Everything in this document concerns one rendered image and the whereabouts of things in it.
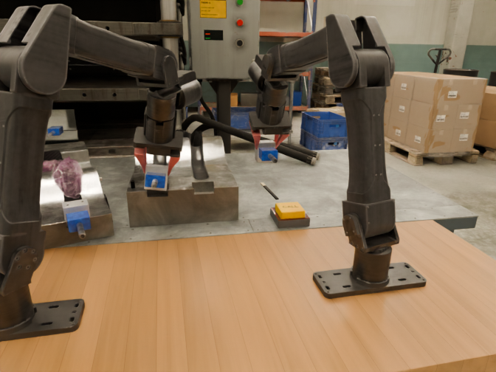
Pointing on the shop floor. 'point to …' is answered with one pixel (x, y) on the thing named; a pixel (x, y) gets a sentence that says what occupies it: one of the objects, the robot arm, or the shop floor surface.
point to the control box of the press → (222, 49)
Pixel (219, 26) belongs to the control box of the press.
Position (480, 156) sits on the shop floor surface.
